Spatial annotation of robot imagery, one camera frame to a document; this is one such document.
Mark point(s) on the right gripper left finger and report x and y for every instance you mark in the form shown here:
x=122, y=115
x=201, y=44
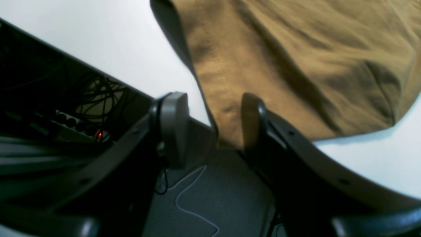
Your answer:
x=111, y=194

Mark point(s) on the brown T-shirt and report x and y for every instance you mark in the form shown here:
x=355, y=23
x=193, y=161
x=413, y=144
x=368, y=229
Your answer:
x=331, y=68

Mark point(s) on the black power strip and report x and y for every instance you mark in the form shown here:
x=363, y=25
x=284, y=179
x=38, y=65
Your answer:
x=86, y=128

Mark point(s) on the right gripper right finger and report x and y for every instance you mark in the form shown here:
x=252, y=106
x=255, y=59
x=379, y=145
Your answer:
x=315, y=196

